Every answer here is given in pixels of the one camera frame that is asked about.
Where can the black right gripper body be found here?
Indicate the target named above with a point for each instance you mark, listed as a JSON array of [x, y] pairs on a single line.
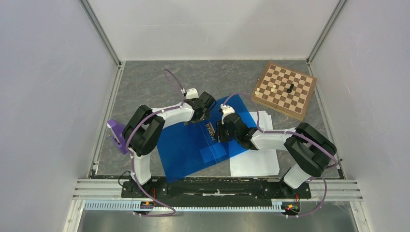
[[224, 134]]

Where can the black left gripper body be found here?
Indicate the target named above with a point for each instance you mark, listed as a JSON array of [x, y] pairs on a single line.
[[205, 115]]

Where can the white paper sheet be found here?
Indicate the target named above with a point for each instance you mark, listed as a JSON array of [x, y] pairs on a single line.
[[252, 163]]

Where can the blue plastic folder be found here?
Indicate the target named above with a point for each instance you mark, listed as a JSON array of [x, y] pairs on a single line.
[[186, 149]]

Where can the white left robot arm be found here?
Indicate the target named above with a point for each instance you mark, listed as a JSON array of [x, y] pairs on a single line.
[[143, 130]]

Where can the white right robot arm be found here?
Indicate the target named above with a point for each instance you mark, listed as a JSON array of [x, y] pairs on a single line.
[[311, 151]]

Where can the metal folder clip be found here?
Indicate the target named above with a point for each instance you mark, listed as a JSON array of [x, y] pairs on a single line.
[[211, 131]]

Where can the wooden chessboard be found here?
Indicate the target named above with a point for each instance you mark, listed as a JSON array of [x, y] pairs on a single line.
[[293, 104]]

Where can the black chess piece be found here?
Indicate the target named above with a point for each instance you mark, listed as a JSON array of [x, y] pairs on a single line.
[[290, 89]]

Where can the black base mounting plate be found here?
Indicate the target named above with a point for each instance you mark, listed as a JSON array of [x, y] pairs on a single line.
[[212, 191]]

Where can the purple plastic object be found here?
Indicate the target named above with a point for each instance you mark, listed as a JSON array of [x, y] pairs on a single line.
[[116, 128]]

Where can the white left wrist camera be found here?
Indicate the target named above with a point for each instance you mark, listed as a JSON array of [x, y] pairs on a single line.
[[191, 93]]

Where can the white slotted cable duct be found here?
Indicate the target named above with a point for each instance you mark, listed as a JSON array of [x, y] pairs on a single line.
[[140, 206]]

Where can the aluminium frame post left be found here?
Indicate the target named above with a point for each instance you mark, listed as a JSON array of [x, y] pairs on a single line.
[[100, 31]]

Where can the aluminium frame post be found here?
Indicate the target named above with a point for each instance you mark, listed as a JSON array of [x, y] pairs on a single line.
[[326, 29], [100, 31]]

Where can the aluminium frame post right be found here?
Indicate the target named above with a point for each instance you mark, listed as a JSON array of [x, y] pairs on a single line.
[[326, 29]]

